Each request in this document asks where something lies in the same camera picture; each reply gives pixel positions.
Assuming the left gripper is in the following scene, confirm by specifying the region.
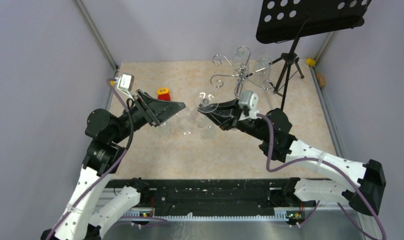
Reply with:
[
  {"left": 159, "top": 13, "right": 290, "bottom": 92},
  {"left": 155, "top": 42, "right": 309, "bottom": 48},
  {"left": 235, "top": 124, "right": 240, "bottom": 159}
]
[{"left": 112, "top": 87, "right": 186, "bottom": 142}]

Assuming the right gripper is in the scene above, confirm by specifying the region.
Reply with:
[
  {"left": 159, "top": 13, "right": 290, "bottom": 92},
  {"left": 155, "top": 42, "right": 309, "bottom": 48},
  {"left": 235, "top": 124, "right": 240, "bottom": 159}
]
[{"left": 199, "top": 98, "right": 269, "bottom": 142}]

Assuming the removed wine glass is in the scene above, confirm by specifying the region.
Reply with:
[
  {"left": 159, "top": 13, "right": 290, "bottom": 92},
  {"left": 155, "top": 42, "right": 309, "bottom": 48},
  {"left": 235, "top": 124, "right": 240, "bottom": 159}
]
[
  {"left": 155, "top": 121, "right": 171, "bottom": 138},
  {"left": 177, "top": 107, "right": 193, "bottom": 136}
]

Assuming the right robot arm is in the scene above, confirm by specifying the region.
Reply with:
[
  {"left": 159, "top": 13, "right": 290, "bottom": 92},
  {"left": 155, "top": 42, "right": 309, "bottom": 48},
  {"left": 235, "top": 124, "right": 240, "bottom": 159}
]
[{"left": 197, "top": 99, "right": 386, "bottom": 216}]

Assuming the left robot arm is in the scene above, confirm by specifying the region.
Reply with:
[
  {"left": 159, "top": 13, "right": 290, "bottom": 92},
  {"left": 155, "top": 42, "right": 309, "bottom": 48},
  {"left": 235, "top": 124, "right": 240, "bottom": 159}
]
[{"left": 41, "top": 90, "right": 185, "bottom": 240}]

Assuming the chrome wine glass rack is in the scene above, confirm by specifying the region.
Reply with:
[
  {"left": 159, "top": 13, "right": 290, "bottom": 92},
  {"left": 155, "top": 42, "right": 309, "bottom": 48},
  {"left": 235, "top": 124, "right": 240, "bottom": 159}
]
[{"left": 210, "top": 54, "right": 274, "bottom": 98}]

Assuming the red and yellow block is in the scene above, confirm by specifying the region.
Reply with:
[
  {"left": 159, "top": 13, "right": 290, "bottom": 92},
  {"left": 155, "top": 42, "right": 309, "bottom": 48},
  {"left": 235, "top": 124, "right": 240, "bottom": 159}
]
[{"left": 157, "top": 87, "right": 171, "bottom": 101}]

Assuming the yellow corner clip right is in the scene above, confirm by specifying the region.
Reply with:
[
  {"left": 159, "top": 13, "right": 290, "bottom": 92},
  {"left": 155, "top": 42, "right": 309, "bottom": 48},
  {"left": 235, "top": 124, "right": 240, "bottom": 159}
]
[{"left": 305, "top": 58, "right": 316, "bottom": 67}]

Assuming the black music stand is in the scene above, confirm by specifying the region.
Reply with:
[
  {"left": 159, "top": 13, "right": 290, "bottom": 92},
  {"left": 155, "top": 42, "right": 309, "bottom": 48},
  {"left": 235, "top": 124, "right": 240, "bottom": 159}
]
[{"left": 256, "top": 0, "right": 370, "bottom": 109}]

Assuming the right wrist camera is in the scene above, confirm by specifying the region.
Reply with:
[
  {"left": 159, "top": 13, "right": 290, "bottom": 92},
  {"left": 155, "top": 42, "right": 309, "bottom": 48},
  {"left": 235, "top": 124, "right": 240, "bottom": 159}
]
[{"left": 238, "top": 90, "right": 259, "bottom": 121}]

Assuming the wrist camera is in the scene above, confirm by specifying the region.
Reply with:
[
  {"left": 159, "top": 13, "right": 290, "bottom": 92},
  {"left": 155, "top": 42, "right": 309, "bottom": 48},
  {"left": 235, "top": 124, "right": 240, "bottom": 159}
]
[
  {"left": 238, "top": 90, "right": 259, "bottom": 121},
  {"left": 117, "top": 73, "right": 135, "bottom": 92}
]

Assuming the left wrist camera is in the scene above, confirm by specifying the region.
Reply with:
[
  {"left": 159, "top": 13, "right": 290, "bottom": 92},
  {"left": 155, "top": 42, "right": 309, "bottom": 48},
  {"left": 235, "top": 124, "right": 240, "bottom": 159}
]
[{"left": 117, "top": 73, "right": 135, "bottom": 92}]

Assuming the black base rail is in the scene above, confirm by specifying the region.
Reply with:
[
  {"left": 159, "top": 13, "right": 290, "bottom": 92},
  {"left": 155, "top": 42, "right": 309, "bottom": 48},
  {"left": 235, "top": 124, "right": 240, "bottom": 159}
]
[{"left": 135, "top": 178, "right": 317, "bottom": 220}]

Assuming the brown wall clip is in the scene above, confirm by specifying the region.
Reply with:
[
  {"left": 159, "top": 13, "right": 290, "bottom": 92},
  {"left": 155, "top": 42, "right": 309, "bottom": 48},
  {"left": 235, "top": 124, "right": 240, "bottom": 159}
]
[{"left": 316, "top": 72, "right": 326, "bottom": 88}]

